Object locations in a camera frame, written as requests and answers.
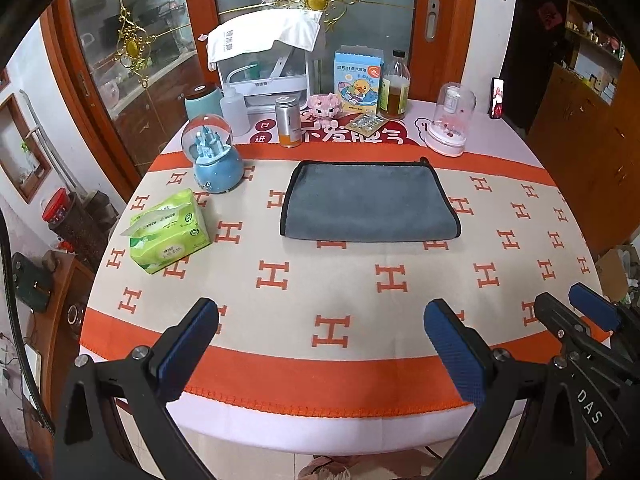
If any silver can with orange base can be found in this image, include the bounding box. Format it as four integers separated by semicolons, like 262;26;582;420
274;95;302;149

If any white cloth bag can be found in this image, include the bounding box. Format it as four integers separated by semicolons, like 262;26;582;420
206;8;323;68

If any blue duck print box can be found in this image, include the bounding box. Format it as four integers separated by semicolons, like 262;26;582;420
333;47;385;116

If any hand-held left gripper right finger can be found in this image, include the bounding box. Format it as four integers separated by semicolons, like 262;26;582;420
423;298;591;480

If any pill blister pack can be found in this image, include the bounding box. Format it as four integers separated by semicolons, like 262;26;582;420
344;112;386;135

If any cardboard box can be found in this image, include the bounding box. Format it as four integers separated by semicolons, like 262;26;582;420
593;245;640;306

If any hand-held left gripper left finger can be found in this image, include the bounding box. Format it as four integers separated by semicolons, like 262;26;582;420
52;297;219;480

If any white clear storage box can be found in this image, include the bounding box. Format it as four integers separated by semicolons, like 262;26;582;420
215;45;326;110

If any pink block pig toy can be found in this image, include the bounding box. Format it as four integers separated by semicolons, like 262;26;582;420
307;93;342;119

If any grey towel with black trim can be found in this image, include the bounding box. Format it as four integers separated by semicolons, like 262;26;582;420
279;157;462;242

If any green tissue pack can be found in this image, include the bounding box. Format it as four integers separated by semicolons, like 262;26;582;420
120;188;213;275

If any orange and cream printed tablecloth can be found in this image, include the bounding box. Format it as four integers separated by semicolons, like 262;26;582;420
79;99;601;457

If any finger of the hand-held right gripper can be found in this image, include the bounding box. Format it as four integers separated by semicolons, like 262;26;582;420
533;292;595;357
569;282;623;334

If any blue castle snow globe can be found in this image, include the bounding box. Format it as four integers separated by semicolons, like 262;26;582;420
181;113;244;194

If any dark green bag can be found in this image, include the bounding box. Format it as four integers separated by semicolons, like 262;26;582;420
11;252;53;313

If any glass bottle with amber liquid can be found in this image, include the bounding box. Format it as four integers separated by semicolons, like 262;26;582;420
379;49;412;120

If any wooden shelf cabinet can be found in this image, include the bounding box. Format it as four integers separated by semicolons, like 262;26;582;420
529;0;640;256

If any red lidded jar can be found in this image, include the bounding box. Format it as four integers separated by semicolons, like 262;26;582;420
41;187;81;233

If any smartphone on stand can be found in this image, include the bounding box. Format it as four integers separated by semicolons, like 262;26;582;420
488;77;505;120

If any pink slipper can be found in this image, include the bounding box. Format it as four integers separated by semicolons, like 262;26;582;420
298;455;353;480

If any teal cylindrical container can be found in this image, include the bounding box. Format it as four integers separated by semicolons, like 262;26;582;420
184;84;222;122

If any white squeeze bottle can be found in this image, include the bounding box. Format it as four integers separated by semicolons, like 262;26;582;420
218;66;251;136

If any glass dome with white base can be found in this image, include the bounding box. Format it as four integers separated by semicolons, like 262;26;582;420
425;82;476;157

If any silver door handle plate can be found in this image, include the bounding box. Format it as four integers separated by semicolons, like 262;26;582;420
425;0;441;42

